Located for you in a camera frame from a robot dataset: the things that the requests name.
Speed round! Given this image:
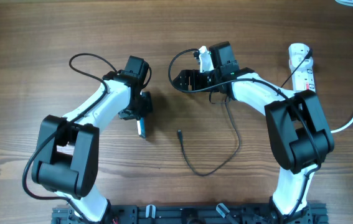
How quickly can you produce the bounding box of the white charger plug adapter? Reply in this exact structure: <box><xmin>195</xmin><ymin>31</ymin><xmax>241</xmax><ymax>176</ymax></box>
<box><xmin>289</xmin><ymin>52</ymin><xmax>313</xmax><ymax>71</ymax></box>

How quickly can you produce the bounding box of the black USB charger cable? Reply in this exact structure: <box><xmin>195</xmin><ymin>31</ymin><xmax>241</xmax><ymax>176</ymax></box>
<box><xmin>177</xmin><ymin>47</ymin><xmax>314</xmax><ymax>177</ymax></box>

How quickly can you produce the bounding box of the blue screen Galaxy smartphone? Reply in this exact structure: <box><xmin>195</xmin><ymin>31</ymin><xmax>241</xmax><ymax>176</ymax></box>
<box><xmin>136</xmin><ymin>118</ymin><xmax>146</xmax><ymax>139</ymax></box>

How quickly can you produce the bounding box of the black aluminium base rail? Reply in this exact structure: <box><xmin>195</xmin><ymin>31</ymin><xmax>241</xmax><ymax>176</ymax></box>
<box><xmin>51</xmin><ymin>203</ymin><xmax>329</xmax><ymax>224</ymax></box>

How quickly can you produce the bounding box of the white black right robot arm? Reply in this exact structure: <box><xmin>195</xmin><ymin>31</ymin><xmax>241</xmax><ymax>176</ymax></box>
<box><xmin>169</xmin><ymin>42</ymin><xmax>334</xmax><ymax>222</ymax></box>

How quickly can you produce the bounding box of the white power strip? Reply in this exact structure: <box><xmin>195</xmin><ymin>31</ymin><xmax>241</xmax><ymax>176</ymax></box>
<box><xmin>288</xmin><ymin>43</ymin><xmax>316</xmax><ymax>92</ymax></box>

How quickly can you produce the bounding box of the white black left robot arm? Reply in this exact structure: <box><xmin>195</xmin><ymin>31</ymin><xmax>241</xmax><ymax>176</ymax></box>
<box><xmin>23</xmin><ymin>56</ymin><xmax>153</xmax><ymax>223</ymax></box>

